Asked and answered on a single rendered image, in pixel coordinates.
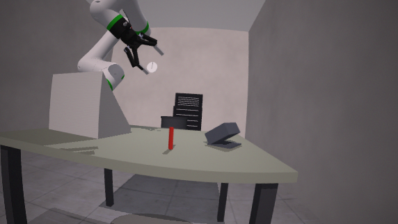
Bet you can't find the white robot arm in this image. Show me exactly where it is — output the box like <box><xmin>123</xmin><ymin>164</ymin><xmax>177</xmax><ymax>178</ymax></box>
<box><xmin>77</xmin><ymin>0</ymin><xmax>151</xmax><ymax>92</ymax></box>

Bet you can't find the red peg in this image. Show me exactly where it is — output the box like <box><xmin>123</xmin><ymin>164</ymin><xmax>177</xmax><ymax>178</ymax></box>
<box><xmin>168</xmin><ymin>127</ymin><xmax>174</xmax><ymax>150</ymax></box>

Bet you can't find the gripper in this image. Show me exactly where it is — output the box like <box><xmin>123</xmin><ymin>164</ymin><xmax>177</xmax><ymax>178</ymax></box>
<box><xmin>121</xmin><ymin>29</ymin><xmax>165</xmax><ymax>74</ymax></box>

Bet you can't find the grey sloped panel with square hole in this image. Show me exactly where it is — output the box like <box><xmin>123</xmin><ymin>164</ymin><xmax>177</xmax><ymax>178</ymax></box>
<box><xmin>205</xmin><ymin>122</ymin><xmax>241</xmax><ymax>149</ymax></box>

